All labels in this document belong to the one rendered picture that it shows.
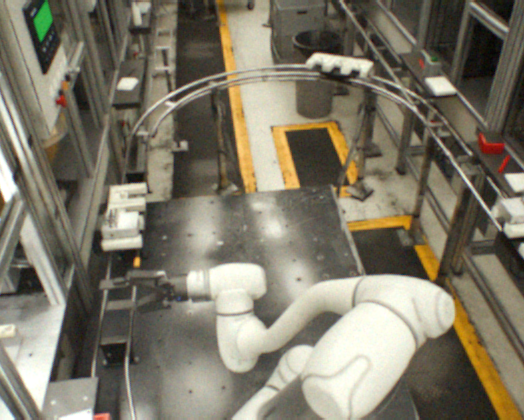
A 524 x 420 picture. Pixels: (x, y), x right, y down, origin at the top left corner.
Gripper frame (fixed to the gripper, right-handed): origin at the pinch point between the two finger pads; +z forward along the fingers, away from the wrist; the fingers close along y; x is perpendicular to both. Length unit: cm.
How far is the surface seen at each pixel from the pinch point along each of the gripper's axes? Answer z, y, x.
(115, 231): 9, -21, -51
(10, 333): 32.7, -15.2, -3.5
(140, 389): 0.5, -44.5, 0.9
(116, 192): 13, -26, -82
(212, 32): -36, -112, -482
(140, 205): 2, -25, -70
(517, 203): -141, -20, -43
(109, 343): 8.8, -31.8, -8.8
